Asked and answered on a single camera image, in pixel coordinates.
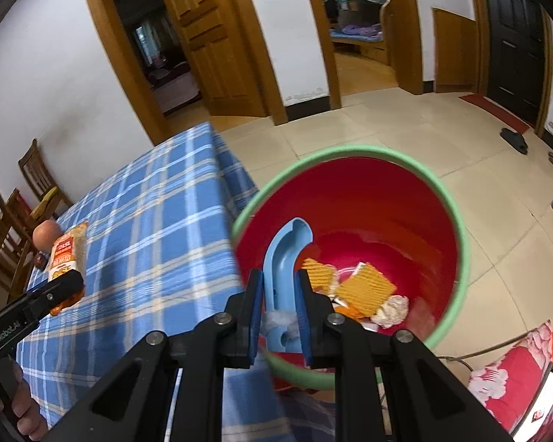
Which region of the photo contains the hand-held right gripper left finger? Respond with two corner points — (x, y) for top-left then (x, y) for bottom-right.
(41, 269), (264, 442)

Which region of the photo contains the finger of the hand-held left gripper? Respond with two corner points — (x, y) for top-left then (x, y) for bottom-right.
(25, 270), (85, 323)

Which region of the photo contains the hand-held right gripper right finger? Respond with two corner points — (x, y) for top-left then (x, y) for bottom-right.
(296, 269), (512, 442)

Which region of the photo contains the clear plastic wrapper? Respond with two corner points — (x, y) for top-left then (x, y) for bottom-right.
(263, 311), (299, 335)

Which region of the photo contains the orange cracker packet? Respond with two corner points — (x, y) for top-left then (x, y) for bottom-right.
(48, 220), (90, 317)

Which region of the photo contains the blue curved plastic handle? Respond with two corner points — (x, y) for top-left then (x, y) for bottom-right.
(262, 217), (314, 354)

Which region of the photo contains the large yellow foam fruit net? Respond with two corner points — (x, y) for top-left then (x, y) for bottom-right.
(335, 262), (397, 317)

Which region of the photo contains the white paper ball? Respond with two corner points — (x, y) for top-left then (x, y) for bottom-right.
(371, 295), (409, 329)

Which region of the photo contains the red basin with green rim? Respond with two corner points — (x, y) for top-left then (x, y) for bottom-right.
(231, 144), (471, 390)

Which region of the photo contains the person's left hand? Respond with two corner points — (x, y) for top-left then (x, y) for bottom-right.
(0, 361), (48, 441)

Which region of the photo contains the apple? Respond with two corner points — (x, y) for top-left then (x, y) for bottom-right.
(32, 220), (59, 252)

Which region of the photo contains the large wooden dining chair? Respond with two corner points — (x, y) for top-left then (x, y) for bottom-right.
(0, 170), (34, 316)

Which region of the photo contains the person's plaid trouser leg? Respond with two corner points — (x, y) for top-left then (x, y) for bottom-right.
(276, 389), (340, 442)

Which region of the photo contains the wooden chair with yellow cushion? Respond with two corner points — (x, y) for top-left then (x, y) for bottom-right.
(18, 137), (75, 220)

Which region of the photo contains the blue plaid tablecloth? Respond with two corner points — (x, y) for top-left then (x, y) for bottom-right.
(16, 122), (283, 442)

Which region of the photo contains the red floral cushion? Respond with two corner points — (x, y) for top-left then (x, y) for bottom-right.
(467, 319), (553, 434)

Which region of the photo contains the bed in dark room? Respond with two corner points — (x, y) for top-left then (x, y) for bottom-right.
(149, 61), (202, 114)

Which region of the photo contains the smartphone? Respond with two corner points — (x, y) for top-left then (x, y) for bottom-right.
(513, 362), (553, 439)

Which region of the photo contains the wooden panel door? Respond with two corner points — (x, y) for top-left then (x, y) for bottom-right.
(159, 0), (269, 119)

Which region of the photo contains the red door mat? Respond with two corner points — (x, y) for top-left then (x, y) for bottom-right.
(458, 93), (532, 133)

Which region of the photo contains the wooden bunk bed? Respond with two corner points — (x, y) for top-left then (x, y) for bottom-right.
(329, 0), (393, 66)

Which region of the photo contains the dark entrance door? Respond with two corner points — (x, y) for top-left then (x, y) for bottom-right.
(476, 0), (553, 128)

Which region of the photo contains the thin floor cable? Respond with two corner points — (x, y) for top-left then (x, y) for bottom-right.
(437, 326), (550, 365)

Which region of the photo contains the wooden wall panel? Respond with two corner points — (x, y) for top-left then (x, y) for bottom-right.
(432, 7), (483, 94)

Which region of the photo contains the wooden bedroom door frame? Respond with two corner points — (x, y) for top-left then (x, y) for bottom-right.
(299, 0), (425, 112)

